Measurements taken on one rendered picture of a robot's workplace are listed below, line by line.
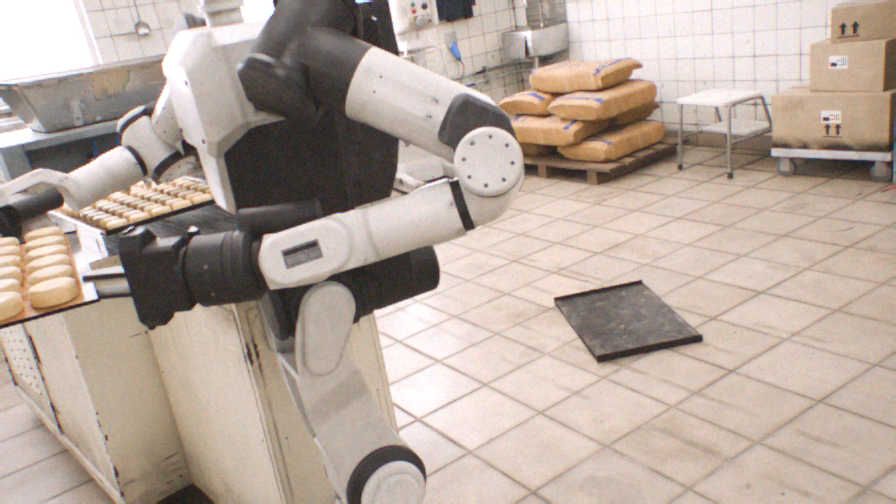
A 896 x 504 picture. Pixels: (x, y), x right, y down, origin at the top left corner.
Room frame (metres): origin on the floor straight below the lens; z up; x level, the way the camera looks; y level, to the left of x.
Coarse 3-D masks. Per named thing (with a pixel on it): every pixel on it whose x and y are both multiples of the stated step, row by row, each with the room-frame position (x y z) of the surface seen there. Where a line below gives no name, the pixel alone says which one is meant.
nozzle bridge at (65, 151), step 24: (0, 144) 2.15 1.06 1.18; (24, 144) 2.12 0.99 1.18; (48, 144) 2.15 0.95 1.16; (72, 144) 2.27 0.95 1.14; (96, 144) 2.30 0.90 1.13; (120, 144) 2.34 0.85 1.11; (0, 168) 2.15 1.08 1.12; (24, 168) 2.11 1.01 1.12; (48, 168) 2.22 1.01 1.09; (72, 168) 2.25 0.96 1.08
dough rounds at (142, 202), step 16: (144, 192) 2.57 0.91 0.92; (160, 192) 2.59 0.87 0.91; (176, 192) 2.50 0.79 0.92; (192, 192) 2.46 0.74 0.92; (208, 192) 2.44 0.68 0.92; (64, 208) 2.53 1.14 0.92; (96, 208) 2.52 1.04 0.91; (112, 208) 2.41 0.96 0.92; (128, 208) 2.38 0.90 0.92; (144, 208) 2.35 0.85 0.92; (160, 208) 2.31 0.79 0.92; (176, 208) 2.32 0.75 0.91; (96, 224) 2.30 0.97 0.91; (112, 224) 2.21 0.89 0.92
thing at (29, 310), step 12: (24, 252) 1.20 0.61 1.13; (72, 252) 1.16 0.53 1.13; (24, 264) 1.13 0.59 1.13; (72, 264) 1.09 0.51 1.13; (24, 276) 1.07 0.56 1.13; (24, 288) 1.02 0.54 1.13; (24, 300) 0.97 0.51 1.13; (72, 300) 0.94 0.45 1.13; (84, 300) 0.93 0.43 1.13; (24, 312) 0.92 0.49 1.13; (36, 312) 0.91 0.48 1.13; (0, 324) 0.89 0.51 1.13
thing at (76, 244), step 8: (72, 232) 1.28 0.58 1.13; (72, 240) 1.23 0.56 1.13; (80, 240) 1.17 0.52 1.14; (72, 248) 1.19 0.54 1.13; (80, 248) 1.18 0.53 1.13; (80, 256) 1.13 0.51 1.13; (80, 264) 1.09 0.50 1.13; (88, 264) 1.04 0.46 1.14; (80, 272) 1.05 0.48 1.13; (80, 280) 1.02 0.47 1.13; (88, 288) 0.98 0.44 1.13; (96, 288) 0.93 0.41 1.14; (88, 296) 0.94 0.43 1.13; (96, 296) 0.94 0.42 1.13; (80, 304) 0.92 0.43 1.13; (88, 304) 0.92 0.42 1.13; (48, 312) 0.90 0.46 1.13; (56, 312) 0.91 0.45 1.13; (16, 320) 0.89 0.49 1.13; (24, 320) 0.89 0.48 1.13; (32, 320) 0.90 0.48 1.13; (0, 328) 0.88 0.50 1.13
